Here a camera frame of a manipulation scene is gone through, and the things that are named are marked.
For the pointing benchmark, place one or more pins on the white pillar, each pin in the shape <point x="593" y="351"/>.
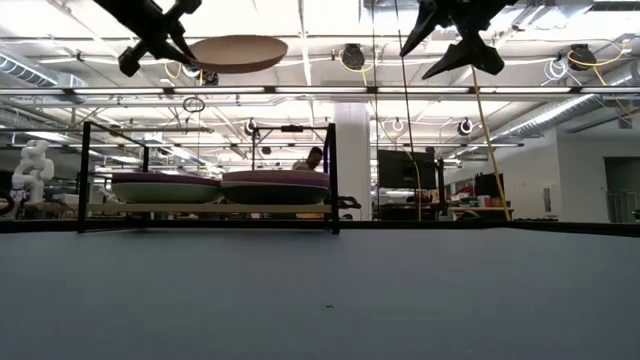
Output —
<point x="352" y="150"/>

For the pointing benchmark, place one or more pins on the black desk device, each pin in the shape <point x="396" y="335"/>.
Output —
<point x="350" y="202"/>

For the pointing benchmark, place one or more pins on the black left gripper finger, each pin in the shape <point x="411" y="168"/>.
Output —
<point x="180" y="55"/>
<point x="185" y="45"/>

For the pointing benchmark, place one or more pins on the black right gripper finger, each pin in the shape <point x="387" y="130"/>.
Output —
<point x="430" y="20"/>
<point x="470" y="57"/>

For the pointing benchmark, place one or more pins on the ceiling light strip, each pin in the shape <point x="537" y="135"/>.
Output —
<point x="225" y="90"/>

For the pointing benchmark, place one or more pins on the purple plate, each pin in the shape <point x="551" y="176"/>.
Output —
<point x="275" y="183"/>
<point x="165" y="177"/>

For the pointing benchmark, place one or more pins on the small black monitor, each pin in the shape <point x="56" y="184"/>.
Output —
<point x="487" y="185"/>

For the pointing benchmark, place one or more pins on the person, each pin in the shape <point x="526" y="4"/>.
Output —
<point x="314" y="157"/>

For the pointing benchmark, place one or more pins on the green plate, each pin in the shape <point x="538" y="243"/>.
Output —
<point x="165" y="192"/>

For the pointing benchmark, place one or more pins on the silver ventilation duct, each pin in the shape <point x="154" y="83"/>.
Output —
<point x="30" y="75"/>
<point x="560" y="112"/>

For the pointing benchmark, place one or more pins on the white robot figure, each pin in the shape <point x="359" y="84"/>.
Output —
<point x="32" y="170"/>

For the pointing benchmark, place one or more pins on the large black monitor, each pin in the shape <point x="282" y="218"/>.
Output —
<point x="406" y="170"/>

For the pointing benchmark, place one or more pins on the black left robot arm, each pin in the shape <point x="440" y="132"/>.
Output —
<point x="130" y="15"/>

